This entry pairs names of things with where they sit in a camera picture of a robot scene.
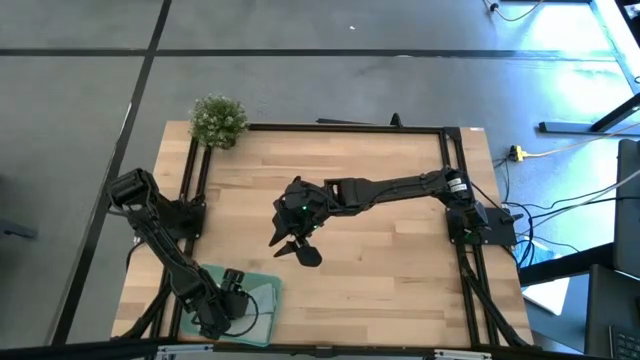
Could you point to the silver bracket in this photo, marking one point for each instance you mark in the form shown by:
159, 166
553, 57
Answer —
462, 355
185, 351

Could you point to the black keyboard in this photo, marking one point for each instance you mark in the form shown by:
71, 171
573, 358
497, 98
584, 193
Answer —
625, 345

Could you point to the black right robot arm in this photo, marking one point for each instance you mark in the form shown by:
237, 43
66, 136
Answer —
400, 187

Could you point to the black desk leg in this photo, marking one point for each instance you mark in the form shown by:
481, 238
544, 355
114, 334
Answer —
560, 127

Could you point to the black aluminium table frame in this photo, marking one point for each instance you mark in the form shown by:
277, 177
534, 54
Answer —
435, 130

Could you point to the black box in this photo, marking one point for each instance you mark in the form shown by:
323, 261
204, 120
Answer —
610, 300

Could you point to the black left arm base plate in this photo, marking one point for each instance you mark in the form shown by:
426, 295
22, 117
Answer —
192, 225

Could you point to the dark monitor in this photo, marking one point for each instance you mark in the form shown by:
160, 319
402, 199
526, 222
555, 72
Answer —
629, 210

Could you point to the teal translucent plastic basket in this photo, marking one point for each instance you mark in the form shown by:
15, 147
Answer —
267, 335

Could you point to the black desk bar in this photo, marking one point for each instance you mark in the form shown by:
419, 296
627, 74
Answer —
565, 265

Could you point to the black overhead crossbar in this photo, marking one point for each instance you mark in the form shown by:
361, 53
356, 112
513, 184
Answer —
75, 350

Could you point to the white paper sheet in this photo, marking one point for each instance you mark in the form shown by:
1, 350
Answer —
550, 295

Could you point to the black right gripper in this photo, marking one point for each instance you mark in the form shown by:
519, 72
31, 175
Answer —
305, 205

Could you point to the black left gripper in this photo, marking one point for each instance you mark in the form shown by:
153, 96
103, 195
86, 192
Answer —
235, 306

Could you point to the green potted plant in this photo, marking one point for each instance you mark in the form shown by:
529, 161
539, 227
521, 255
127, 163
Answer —
217, 120

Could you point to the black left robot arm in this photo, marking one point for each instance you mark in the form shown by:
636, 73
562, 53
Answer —
150, 225

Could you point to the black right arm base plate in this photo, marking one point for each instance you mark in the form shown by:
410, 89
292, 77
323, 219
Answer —
502, 232

